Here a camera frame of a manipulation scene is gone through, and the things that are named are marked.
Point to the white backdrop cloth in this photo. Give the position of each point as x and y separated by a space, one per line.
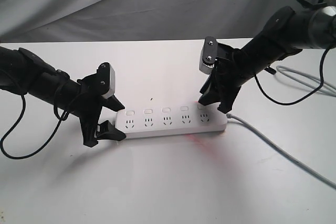
124 20

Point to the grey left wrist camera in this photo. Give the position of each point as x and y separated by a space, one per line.
111 89

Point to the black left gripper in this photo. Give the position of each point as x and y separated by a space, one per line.
94 90

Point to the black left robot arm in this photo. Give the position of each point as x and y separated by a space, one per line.
23 72

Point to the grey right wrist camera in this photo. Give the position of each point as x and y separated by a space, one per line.
208 55

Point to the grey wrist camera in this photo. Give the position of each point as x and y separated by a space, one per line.
111 89
208 55

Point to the white five-outlet power strip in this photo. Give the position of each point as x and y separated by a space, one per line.
170 120

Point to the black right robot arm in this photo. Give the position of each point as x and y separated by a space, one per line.
286 33

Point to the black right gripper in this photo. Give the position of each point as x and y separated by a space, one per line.
223 84

